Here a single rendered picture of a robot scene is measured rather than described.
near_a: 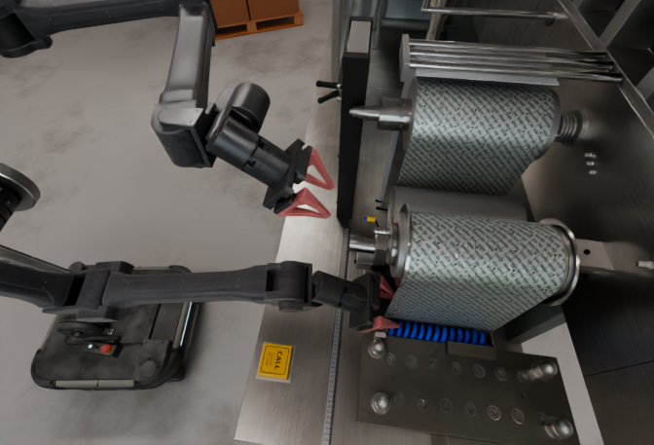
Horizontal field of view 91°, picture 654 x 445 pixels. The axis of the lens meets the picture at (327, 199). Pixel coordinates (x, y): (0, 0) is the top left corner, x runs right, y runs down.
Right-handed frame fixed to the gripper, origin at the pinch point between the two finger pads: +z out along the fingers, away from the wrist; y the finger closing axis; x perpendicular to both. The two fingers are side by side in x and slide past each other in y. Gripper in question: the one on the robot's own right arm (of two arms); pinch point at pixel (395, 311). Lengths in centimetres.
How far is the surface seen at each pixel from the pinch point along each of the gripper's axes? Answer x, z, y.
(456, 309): 10.9, 6.0, 0.2
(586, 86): 43, 10, -36
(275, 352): -25.6, -15.1, 8.3
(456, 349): 4.3, 12.4, 5.3
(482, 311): 13.6, 9.7, 0.2
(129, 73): -209, -149, -230
